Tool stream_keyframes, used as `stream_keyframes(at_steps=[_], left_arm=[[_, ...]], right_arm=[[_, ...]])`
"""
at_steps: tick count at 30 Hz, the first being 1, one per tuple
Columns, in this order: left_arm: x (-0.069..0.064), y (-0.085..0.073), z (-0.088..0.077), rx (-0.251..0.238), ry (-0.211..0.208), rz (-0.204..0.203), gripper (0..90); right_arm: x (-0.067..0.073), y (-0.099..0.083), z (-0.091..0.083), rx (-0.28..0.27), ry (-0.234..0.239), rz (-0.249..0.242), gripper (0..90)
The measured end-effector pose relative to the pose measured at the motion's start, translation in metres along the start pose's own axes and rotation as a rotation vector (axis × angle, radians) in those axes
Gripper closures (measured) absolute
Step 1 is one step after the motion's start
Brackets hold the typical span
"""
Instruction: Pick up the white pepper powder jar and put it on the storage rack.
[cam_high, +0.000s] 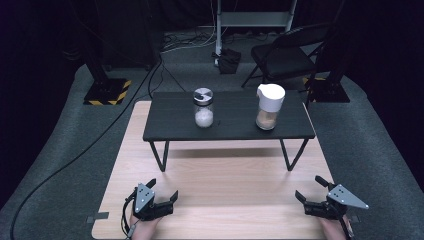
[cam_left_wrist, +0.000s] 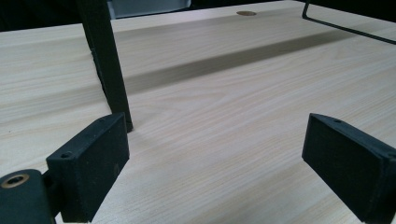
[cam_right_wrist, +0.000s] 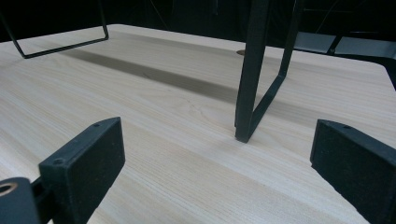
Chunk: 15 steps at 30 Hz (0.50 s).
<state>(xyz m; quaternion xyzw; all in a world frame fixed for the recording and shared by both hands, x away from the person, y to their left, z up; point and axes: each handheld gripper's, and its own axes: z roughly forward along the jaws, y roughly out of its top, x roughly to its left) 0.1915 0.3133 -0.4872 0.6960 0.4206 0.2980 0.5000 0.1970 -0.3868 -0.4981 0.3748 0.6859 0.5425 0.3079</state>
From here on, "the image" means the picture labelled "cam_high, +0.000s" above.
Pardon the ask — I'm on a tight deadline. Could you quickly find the black folding chair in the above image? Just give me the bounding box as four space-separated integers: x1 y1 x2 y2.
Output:
240 22 334 89

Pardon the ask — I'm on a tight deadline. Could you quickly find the black cloth bag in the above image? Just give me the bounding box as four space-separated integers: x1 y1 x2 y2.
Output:
218 48 242 75

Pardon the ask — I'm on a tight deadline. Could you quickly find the small black metal-legged shelf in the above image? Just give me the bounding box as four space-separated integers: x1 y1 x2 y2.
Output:
142 90 316 173

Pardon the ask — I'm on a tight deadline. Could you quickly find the bundle of light floor cables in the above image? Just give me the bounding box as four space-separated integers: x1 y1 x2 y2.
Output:
161 31 218 53

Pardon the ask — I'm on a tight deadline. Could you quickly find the right hand-held gripper cable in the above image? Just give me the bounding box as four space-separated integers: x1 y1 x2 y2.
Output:
340 216 353 240

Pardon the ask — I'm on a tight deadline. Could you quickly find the long black floor cable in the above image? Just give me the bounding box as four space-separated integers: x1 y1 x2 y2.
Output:
9 56 164 240

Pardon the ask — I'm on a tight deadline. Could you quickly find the black stand with striped base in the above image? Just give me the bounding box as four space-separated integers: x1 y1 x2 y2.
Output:
302 26 352 104
79 29 133 106

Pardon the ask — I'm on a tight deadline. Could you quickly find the hand-held gripper cable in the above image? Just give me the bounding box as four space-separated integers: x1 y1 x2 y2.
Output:
121 194 138 239
340 216 353 240

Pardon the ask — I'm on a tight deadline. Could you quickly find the grey metal stand frame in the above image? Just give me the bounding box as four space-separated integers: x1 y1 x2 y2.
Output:
214 0 298 58

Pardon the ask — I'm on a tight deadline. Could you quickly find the person's right hand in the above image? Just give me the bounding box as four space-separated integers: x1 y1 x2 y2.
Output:
319 216 351 240

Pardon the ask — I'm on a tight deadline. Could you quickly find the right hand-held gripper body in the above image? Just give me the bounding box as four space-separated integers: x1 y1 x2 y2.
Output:
303 183 370 221

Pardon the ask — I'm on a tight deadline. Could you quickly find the person's left hand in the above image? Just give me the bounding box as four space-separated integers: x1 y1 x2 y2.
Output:
129 216 159 240

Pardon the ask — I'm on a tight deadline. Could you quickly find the glass jar with white granules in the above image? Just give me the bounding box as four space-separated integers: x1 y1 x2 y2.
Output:
193 87 215 129

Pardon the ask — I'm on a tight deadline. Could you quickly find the white-lidded jar with brown powder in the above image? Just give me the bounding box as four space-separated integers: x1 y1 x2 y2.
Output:
255 83 287 131

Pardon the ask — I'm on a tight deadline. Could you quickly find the looped black floor cable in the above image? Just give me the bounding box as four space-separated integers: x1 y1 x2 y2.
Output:
147 61 187 99

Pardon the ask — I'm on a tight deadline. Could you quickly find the left hand-held gripper cable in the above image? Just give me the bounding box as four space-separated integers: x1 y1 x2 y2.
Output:
121 194 138 239

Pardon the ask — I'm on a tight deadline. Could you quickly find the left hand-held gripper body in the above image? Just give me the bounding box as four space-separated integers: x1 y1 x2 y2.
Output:
133 183 174 222

